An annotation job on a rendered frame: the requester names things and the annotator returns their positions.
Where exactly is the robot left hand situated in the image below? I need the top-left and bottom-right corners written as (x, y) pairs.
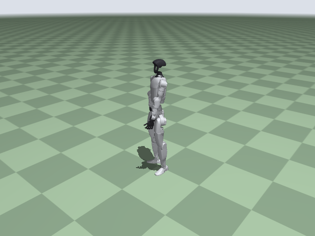
top-left (144, 115), bottom-right (155, 129)

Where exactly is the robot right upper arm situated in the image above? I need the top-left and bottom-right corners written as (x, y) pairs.
top-left (147, 76), bottom-right (153, 97)

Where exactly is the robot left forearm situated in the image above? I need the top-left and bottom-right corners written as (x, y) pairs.
top-left (151, 99), bottom-right (160, 120)

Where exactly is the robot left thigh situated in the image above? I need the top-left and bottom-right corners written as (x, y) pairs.
top-left (154, 115), bottom-right (166, 149)

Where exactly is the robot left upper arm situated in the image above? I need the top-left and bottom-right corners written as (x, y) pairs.
top-left (153, 79), bottom-right (167, 102)

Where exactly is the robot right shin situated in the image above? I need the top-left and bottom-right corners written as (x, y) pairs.
top-left (151, 139), bottom-right (158, 161)

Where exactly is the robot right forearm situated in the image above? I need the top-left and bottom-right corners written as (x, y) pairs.
top-left (148, 96), bottom-right (154, 109)

